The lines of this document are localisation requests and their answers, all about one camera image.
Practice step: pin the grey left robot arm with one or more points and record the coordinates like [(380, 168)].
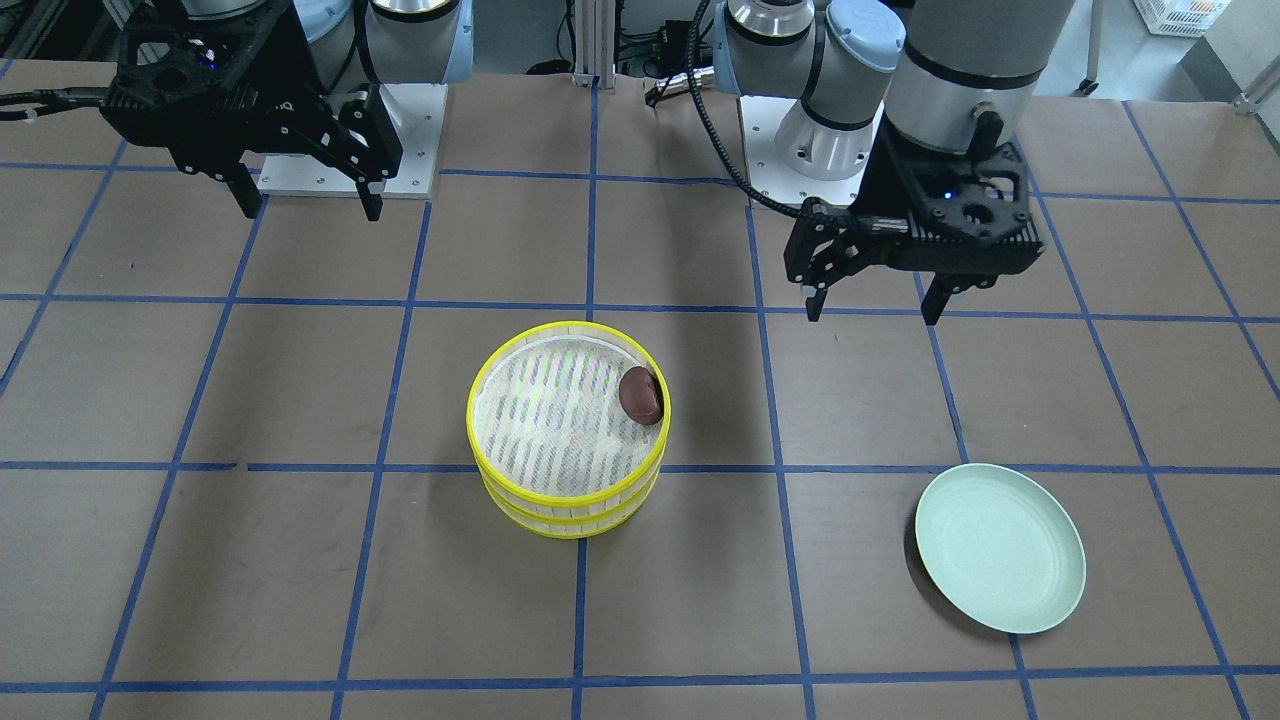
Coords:
[(921, 98)]

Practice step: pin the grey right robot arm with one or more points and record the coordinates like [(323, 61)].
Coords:
[(364, 44)]

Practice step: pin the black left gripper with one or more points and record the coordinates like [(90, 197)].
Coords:
[(885, 180)]

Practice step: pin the yellow rimmed steamer layer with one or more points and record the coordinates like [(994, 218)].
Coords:
[(579, 518), (545, 420)]

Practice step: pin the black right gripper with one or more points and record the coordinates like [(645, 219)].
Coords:
[(283, 70)]

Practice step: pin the dark red bun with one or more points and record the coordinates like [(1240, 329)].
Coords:
[(641, 397)]

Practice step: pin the light green round plate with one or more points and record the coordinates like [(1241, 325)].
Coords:
[(1000, 548)]

